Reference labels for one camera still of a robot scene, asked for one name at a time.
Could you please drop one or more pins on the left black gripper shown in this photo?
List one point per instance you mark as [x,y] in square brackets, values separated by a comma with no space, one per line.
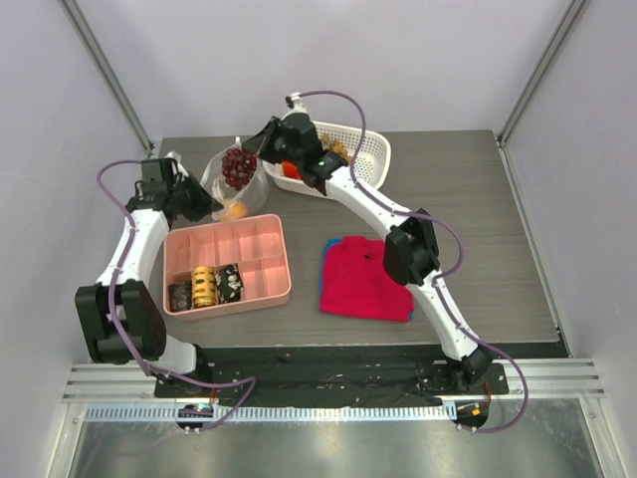
[206,204]

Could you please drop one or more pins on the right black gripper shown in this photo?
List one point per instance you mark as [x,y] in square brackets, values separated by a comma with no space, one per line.
[269,140]

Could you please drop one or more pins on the fake yellow grape bunch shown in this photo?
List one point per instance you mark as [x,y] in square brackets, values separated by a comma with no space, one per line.
[335,145]

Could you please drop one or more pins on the dark red fake grapes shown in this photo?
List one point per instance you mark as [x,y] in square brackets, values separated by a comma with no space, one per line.
[238,167]

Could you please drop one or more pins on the yellow fake fruit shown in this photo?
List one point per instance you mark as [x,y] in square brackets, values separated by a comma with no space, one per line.
[233,210]

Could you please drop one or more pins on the clear polka dot zip bag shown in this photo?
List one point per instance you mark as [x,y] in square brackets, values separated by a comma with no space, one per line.
[254,195]

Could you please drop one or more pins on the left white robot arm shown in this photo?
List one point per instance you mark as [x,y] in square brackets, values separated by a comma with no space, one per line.
[119,319]

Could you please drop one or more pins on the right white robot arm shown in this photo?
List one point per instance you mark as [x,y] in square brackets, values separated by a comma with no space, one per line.
[411,253]

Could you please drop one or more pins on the white perforated plastic basket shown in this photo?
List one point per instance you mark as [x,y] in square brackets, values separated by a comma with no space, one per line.
[371,164]

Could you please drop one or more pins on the yellow patterned rolled sock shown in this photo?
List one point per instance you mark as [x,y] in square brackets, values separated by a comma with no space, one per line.
[203,287]

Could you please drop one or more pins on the brown patterned rolled sock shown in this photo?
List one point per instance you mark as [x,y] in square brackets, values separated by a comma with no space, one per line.
[180,297]

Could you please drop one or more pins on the pink divided organizer tray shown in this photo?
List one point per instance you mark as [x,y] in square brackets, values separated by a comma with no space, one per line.
[256,245]

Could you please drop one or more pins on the black white patterned sock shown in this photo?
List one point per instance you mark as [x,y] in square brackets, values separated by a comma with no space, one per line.
[229,284]

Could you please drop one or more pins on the red folded shirt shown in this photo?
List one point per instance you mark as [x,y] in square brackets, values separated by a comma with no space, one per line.
[358,284]

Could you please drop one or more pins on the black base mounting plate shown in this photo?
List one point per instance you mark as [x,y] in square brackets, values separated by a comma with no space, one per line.
[357,376]

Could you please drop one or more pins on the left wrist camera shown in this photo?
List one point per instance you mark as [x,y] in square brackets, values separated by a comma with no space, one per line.
[160,176]

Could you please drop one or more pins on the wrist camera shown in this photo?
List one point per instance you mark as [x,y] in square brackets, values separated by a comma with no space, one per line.
[160,176]
[295,105]

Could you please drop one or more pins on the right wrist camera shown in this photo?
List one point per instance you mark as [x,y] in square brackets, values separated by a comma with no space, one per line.
[295,105]

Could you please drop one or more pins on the left aluminium frame post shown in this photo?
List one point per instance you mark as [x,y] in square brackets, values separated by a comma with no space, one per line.
[93,47]

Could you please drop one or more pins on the aluminium frame post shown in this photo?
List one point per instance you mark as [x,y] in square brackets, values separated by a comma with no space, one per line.
[564,28]
[93,47]

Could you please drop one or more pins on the slotted white cable duct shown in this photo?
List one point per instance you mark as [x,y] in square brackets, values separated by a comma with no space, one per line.
[199,412]

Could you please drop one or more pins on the right aluminium frame post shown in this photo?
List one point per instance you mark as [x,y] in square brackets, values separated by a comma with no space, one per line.
[564,28]

